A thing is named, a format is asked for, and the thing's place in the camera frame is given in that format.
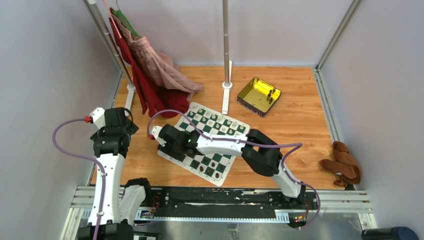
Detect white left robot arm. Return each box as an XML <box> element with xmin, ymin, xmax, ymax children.
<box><xmin>77</xmin><ymin>107</ymin><xmax>153</xmax><ymax>240</ymax></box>

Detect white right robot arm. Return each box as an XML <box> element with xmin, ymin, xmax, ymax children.
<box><xmin>150</xmin><ymin>124</ymin><xmax>306</xmax><ymax>209</ymax></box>

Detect green white chess mat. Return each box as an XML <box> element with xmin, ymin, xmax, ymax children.
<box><xmin>157</xmin><ymin>102</ymin><xmax>250</xmax><ymax>187</ymax></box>

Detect red cloth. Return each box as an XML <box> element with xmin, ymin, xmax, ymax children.
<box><xmin>109</xmin><ymin>16</ymin><xmax>190</xmax><ymax>118</ymax></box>

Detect pink cloth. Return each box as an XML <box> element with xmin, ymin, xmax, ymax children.
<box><xmin>109</xmin><ymin>7</ymin><xmax>204</xmax><ymax>100</ymax></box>

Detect centre metal rack pole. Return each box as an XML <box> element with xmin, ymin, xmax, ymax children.
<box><xmin>221</xmin><ymin>0</ymin><xmax>233</xmax><ymax>115</ymax></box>

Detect metal rack pole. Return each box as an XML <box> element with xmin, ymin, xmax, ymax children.
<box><xmin>221</xmin><ymin>0</ymin><xmax>233</xmax><ymax>115</ymax></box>
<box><xmin>82</xmin><ymin>0</ymin><xmax>136</xmax><ymax>111</ymax></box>

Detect yellow tin box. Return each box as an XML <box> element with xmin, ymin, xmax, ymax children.
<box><xmin>236</xmin><ymin>77</ymin><xmax>282</xmax><ymax>118</ymax></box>

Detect green cloth on hanger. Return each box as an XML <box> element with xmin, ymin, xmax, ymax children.
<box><xmin>110</xmin><ymin>8</ymin><xmax>141</xmax><ymax>39</ymax></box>

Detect left metal rack pole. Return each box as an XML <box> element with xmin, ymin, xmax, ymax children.
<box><xmin>82</xmin><ymin>0</ymin><xmax>136</xmax><ymax>111</ymax></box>

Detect brown cloth at right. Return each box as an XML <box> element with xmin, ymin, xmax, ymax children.
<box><xmin>319</xmin><ymin>141</ymin><xmax>362</xmax><ymax>187</ymax></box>

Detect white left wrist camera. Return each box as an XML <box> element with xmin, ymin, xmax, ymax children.
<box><xmin>89</xmin><ymin>107</ymin><xmax>106</xmax><ymax>129</ymax></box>

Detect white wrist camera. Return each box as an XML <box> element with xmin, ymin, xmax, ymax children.
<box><xmin>89</xmin><ymin>107</ymin><xmax>106</xmax><ymax>129</ymax></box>
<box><xmin>150</xmin><ymin>125</ymin><xmax>166</xmax><ymax>147</ymax></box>

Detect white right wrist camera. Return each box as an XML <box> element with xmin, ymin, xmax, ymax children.
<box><xmin>150</xmin><ymin>125</ymin><xmax>166</xmax><ymax>147</ymax></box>

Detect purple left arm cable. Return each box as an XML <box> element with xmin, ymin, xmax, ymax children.
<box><xmin>51</xmin><ymin>115</ymin><xmax>108</xmax><ymax>240</ymax></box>

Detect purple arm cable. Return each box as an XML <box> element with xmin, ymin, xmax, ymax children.
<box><xmin>146</xmin><ymin>109</ymin><xmax>322</xmax><ymax>230</ymax></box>
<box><xmin>51</xmin><ymin>115</ymin><xmax>108</xmax><ymax>240</ymax></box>

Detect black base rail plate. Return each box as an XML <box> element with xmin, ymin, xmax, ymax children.
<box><xmin>141</xmin><ymin>186</ymin><xmax>319</xmax><ymax>219</ymax></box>

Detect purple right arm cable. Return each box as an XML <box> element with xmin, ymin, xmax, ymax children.
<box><xmin>146</xmin><ymin>109</ymin><xmax>322</xmax><ymax>230</ymax></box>

